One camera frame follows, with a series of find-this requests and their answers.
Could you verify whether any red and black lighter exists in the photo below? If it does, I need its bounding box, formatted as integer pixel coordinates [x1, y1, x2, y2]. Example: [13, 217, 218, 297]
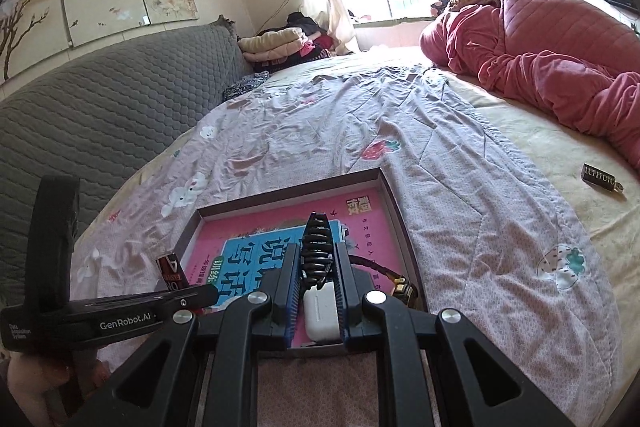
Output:
[156, 253, 190, 291]

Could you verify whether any black and yellow wristwatch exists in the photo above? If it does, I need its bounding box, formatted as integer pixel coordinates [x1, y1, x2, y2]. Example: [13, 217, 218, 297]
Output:
[349, 255, 418, 309]

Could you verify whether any white earbuds case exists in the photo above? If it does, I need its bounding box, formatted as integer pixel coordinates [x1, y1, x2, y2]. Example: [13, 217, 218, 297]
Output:
[304, 282, 341, 343]

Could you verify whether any black hair claw clip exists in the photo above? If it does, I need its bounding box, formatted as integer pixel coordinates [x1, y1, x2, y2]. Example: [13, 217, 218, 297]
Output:
[300, 212, 334, 291]

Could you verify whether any person's left hand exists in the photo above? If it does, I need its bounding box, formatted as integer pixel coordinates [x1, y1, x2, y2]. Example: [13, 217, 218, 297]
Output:
[6, 348, 112, 427]

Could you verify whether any pink and blue book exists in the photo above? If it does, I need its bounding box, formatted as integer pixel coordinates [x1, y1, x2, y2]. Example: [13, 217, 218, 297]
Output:
[182, 185, 411, 350]

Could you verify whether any pink patterned bed sheet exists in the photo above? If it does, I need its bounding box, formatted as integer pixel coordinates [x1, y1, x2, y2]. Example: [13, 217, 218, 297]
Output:
[70, 67, 623, 426]

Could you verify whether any grey quilted headboard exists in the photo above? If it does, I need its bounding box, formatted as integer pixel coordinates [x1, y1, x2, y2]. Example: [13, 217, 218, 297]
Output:
[1, 16, 250, 305]

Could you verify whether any grey cardboard box tray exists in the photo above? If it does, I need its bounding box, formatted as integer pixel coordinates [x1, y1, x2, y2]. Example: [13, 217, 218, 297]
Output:
[157, 169, 425, 357]

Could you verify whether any yellow blanket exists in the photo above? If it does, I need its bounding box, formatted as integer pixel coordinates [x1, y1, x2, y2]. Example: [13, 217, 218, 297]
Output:
[269, 45, 640, 408]

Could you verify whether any folded clothes pile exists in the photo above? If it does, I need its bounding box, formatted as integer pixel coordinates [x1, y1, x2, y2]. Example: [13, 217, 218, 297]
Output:
[238, 12, 349, 74]

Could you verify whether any pink quilted duvet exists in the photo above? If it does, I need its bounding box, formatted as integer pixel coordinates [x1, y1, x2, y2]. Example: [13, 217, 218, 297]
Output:
[420, 0, 639, 168]

